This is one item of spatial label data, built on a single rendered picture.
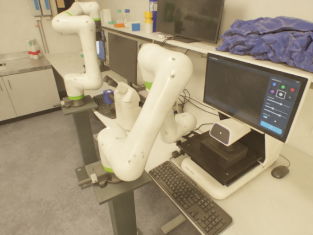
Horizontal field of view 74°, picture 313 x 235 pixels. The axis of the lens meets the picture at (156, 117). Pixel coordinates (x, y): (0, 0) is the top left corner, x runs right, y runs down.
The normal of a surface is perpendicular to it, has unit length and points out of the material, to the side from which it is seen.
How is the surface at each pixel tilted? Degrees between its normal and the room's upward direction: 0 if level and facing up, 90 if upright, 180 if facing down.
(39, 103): 90
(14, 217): 0
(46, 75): 90
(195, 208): 5
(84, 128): 90
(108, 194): 0
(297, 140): 90
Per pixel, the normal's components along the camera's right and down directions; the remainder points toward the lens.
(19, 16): 0.57, 0.41
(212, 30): -0.82, 0.22
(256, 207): 0.00, -0.86
